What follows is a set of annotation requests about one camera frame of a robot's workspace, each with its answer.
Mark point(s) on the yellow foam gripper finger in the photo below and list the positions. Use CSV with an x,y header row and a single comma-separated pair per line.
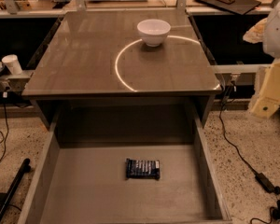
x,y
266,99

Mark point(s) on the dark blue rxbar wrapper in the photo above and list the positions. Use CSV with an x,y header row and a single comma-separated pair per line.
x,y
143,169

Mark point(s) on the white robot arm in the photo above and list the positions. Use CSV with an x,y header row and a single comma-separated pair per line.
x,y
267,31

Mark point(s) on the grey cabinet with counter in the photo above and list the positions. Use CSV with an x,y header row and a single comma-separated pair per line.
x,y
98,58

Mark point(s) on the open grey top drawer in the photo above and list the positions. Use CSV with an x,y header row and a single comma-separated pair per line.
x,y
81,178

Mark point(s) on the black flat panel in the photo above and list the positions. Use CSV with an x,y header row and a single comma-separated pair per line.
x,y
239,7

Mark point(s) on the white ceramic bowl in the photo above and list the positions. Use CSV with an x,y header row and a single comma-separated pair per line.
x,y
153,32

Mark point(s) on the black pole on floor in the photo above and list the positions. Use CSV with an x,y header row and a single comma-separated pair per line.
x,y
5,198

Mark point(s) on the white paper cup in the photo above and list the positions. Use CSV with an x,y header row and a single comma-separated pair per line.
x,y
12,63

